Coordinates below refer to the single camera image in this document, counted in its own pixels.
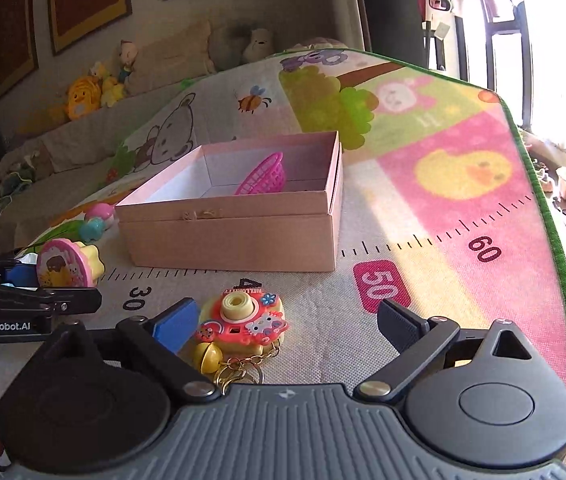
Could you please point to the pink plastic toy basket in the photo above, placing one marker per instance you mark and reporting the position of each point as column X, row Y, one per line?
column 267, row 177

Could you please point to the yellow chick plush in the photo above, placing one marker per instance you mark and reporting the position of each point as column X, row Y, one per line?
column 83, row 97

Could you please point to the colourful cartoon play mat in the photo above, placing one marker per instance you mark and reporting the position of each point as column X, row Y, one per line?
column 441, row 208

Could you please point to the small doll plush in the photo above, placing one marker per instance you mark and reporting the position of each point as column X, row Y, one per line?
column 128, row 52

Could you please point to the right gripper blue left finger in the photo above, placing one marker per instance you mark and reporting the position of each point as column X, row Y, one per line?
column 154, row 345

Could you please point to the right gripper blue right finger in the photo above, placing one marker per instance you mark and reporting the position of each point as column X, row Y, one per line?
column 421, row 343

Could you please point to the framed wall picture left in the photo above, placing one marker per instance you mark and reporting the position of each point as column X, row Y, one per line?
column 18, row 57

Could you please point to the pink yellow toy cake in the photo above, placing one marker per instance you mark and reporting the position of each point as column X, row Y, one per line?
column 64, row 263

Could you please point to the pink teal squirt toy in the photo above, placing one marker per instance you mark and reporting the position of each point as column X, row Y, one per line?
column 95, row 221

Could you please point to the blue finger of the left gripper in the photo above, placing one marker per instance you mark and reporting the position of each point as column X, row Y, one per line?
column 60, row 301
column 18, row 273

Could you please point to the grey neck pillow bear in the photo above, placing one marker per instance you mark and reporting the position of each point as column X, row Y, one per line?
column 234, row 45

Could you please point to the red toy camera keychain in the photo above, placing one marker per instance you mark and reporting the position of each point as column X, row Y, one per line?
column 237, row 333

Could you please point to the pink cardboard box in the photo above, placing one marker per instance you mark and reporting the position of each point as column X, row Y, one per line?
column 189, row 216

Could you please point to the beige cushion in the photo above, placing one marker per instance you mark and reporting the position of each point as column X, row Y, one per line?
column 183, row 55

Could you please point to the beige covered sofa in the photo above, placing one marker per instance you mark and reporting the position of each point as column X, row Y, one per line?
column 104, row 153

